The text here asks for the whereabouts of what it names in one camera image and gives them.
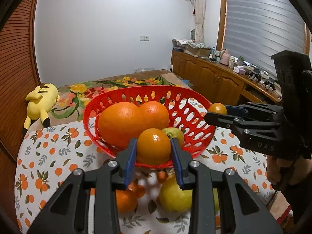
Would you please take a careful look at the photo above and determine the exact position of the red perforated plastic basket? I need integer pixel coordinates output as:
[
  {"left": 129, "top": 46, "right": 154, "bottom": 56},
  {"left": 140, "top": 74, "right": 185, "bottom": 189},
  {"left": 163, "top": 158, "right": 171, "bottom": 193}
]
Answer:
[{"left": 83, "top": 85, "right": 216, "bottom": 169}]

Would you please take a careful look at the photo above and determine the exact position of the small tangerine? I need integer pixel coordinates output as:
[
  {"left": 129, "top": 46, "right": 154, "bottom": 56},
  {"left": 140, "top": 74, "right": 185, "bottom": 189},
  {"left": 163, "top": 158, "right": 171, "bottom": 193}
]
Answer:
[
  {"left": 136, "top": 128, "right": 172, "bottom": 165},
  {"left": 115, "top": 189, "right": 138, "bottom": 213},
  {"left": 208, "top": 103, "right": 228, "bottom": 115}
]

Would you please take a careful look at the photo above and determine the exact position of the beige curtain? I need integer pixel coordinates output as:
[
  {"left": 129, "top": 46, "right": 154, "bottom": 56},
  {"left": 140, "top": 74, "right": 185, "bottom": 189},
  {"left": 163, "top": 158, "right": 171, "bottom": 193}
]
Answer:
[{"left": 192, "top": 0, "right": 207, "bottom": 44}]

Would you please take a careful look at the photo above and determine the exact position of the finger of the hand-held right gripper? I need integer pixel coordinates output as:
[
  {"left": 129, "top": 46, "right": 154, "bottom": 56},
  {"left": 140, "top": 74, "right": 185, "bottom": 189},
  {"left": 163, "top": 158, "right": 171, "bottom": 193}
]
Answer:
[
  {"left": 224, "top": 102, "right": 284, "bottom": 118},
  {"left": 204, "top": 112, "right": 282, "bottom": 130}
]

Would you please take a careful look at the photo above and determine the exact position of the round yellow-green fruit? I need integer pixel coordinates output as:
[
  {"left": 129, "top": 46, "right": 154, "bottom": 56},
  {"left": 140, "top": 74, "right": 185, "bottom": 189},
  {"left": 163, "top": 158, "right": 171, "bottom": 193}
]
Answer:
[
  {"left": 162, "top": 127, "right": 185, "bottom": 149},
  {"left": 159, "top": 174, "right": 193, "bottom": 213}
]

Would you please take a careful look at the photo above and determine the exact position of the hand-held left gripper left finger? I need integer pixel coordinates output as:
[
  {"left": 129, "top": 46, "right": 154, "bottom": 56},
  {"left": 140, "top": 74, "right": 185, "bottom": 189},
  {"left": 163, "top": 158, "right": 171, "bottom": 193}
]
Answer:
[{"left": 27, "top": 138, "right": 138, "bottom": 234}]

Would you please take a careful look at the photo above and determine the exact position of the wooden louvered wardrobe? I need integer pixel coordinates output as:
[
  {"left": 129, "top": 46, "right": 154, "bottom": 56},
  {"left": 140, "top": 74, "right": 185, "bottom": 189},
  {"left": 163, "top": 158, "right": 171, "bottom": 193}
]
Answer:
[{"left": 0, "top": 0, "right": 42, "bottom": 225}]

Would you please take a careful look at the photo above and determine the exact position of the floral blanket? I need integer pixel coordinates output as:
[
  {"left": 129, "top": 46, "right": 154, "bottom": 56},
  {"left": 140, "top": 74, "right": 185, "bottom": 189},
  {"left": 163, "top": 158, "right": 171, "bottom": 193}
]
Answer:
[{"left": 50, "top": 72, "right": 195, "bottom": 123}]

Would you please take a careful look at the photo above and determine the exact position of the grey window blind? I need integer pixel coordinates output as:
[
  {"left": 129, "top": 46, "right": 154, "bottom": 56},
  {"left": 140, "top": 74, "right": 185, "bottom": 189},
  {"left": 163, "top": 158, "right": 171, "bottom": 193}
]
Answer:
[{"left": 221, "top": 0, "right": 308, "bottom": 78}]

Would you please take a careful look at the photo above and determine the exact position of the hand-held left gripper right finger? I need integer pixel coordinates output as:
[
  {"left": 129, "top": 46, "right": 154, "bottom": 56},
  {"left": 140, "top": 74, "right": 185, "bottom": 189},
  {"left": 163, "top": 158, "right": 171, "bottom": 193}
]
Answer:
[{"left": 170, "top": 138, "right": 284, "bottom": 234}]

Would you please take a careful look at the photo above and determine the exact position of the pile of cloths and boxes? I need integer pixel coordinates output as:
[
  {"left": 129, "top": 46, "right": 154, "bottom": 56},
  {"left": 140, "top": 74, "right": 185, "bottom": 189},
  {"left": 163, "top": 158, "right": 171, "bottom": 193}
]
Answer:
[{"left": 172, "top": 38, "right": 212, "bottom": 57}]

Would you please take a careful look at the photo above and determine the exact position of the pink kettle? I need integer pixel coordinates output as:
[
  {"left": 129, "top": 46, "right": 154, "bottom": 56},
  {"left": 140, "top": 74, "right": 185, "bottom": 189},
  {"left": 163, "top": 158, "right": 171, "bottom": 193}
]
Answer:
[{"left": 220, "top": 49, "right": 231, "bottom": 66}]

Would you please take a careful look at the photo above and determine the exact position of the large orange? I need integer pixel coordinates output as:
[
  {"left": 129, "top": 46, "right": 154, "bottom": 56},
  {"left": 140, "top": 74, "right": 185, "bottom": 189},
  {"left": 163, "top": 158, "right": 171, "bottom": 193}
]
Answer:
[
  {"left": 139, "top": 101, "right": 170, "bottom": 131},
  {"left": 98, "top": 103, "right": 147, "bottom": 149}
]

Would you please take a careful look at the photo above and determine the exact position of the yellow plush toy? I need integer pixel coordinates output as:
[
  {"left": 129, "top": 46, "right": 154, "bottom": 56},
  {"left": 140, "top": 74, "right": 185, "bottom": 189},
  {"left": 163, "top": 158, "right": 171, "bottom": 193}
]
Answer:
[{"left": 23, "top": 82, "right": 61, "bottom": 136}]

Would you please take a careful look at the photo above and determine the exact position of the person's right hand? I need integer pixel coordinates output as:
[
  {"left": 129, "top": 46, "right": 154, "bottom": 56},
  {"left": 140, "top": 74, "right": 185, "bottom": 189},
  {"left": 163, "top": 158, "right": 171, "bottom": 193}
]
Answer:
[{"left": 266, "top": 154, "right": 312, "bottom": 192}]

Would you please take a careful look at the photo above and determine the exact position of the wooden sideboard cabinet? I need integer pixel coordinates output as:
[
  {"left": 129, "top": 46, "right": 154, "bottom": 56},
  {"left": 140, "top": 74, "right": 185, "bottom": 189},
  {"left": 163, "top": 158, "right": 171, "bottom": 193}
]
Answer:
[{"left": 170, "top": 50, "right": 282, "bottom": 106}]

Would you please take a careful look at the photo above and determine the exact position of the orange print tablecloth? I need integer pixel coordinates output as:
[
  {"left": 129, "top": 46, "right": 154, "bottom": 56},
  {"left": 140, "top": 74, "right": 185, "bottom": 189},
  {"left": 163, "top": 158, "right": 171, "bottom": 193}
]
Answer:
[{"left": 14, "top": 111, "right": 293, "bottom": 234}]

